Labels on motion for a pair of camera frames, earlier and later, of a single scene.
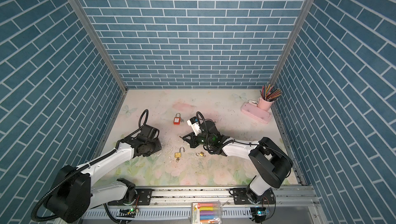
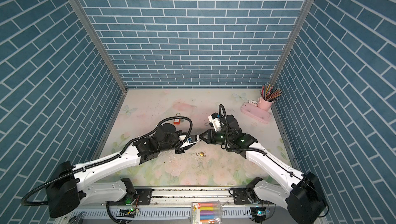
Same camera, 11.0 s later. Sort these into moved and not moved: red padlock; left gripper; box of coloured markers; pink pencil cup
Moved: left gripper
Not moved: box of coloured markers; red padlock; pink pencil cup
